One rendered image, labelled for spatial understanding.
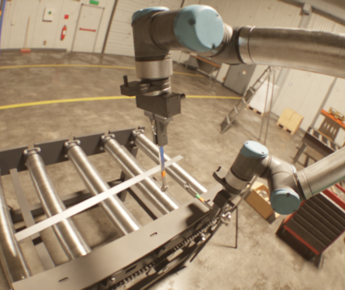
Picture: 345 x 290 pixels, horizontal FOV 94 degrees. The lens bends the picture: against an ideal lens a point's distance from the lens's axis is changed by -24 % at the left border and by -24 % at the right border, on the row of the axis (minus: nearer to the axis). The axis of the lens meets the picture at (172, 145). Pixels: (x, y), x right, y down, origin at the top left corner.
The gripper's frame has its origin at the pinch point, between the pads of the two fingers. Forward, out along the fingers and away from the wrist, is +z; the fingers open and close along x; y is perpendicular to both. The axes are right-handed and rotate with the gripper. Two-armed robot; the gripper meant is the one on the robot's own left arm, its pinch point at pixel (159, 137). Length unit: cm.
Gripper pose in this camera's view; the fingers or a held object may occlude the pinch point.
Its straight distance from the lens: 59.0
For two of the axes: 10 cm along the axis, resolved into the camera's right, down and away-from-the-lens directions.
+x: -6.8, -3.3, 6.5
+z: 0.5, 8.7, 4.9
